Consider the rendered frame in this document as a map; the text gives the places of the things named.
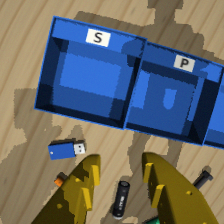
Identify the blue bin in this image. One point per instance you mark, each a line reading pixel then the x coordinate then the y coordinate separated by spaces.
pixel 89 83

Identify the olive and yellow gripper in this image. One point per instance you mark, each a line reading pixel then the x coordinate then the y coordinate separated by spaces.
pixel 177 200

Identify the dark grey bolt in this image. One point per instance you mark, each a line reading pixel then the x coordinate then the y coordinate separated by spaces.
pixel 206 176

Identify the blue usb stick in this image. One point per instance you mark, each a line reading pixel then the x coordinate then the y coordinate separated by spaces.
pixel 65 150

